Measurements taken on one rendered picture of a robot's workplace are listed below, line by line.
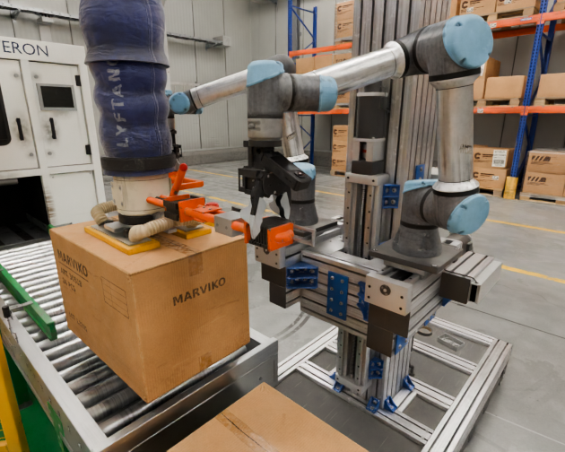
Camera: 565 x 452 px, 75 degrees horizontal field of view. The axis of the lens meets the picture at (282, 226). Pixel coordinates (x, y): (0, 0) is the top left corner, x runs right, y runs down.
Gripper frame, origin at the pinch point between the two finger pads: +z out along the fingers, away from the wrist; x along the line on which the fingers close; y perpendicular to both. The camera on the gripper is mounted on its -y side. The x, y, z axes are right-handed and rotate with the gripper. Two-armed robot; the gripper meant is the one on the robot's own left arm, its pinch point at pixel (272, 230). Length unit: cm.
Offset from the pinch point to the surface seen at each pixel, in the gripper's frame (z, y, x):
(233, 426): 66, 17, -1
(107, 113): -25, 58, 10
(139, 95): -30, 51, 3
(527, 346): 117, -30, -209
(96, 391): 66, 63, 22
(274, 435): 66, 5, -7
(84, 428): 62, 44, 32
